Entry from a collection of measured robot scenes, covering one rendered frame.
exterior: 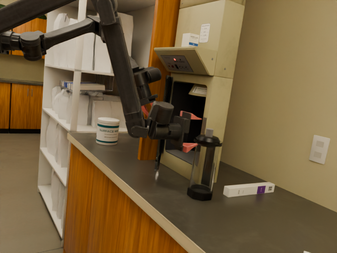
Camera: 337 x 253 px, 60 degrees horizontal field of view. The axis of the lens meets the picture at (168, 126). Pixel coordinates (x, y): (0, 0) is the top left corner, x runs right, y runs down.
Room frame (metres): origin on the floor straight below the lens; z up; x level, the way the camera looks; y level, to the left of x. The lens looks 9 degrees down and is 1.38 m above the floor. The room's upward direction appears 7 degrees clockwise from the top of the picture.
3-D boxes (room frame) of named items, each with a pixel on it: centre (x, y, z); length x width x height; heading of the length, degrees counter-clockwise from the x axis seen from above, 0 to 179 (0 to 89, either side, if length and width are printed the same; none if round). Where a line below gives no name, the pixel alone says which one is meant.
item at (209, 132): (1.09, -0.16, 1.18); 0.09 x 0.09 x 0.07
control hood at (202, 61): (1.31, -0.02, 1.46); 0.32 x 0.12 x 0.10; 34
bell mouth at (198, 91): (1.38, -0.16, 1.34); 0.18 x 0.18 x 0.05
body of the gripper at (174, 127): (1.01, -0.02, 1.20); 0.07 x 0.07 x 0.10; 34
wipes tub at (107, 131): (1.74, 0.36, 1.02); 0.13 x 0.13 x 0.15
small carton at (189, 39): (1.27, -0.04, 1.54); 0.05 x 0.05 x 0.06; 34
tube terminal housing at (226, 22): (1.41, -0.17, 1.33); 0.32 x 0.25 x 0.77; 34
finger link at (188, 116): (1.05, -0.08, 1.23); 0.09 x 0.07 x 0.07; 124
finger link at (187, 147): (1.04, -0.08, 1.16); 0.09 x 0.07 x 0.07; 124
